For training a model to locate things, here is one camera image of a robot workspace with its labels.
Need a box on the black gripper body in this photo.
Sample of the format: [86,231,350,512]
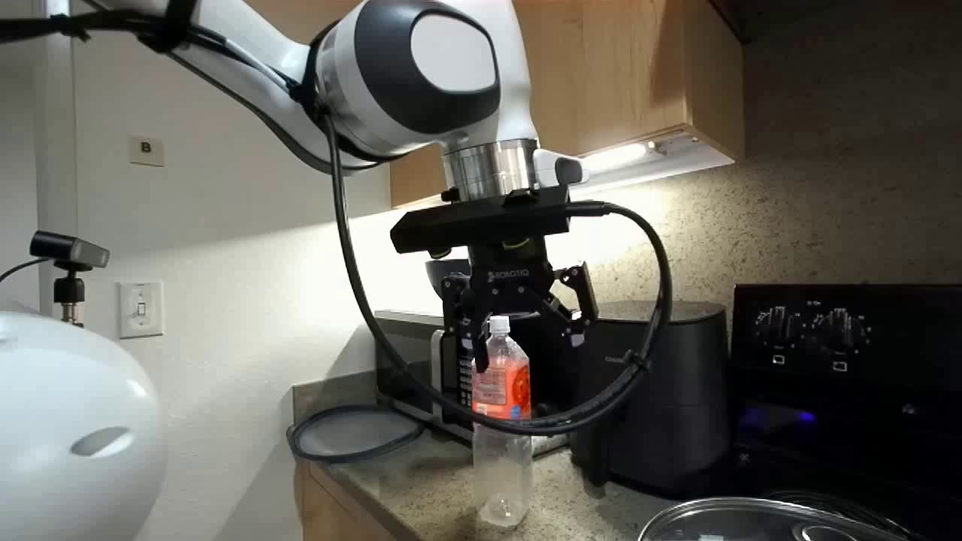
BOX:
[465,231,566,316]

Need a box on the clear bottle with orange label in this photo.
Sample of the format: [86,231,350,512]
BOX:
[468,314,536,533]

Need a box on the stainless steel microwave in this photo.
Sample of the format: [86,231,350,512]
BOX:
[373,307,474,445]

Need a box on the black air fryer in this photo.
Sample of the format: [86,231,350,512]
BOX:
[560,298,733,500]

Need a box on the under-cabinet light strip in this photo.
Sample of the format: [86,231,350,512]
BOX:
[577,139,669,182]

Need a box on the black stove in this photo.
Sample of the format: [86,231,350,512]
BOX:
[700,279,962,541]

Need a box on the black webcam on stand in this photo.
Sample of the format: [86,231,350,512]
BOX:
[27,229,110,332]

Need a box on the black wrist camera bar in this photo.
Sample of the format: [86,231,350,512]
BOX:
[389,194,618,258]

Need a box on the wooden wall cabinet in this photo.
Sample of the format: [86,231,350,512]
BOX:
[245,0,752,210]

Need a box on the white wall outlet plate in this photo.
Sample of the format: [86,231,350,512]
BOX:
[114,276,168,342]

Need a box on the small white wall plate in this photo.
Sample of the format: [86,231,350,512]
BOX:
[126,133,168,173]

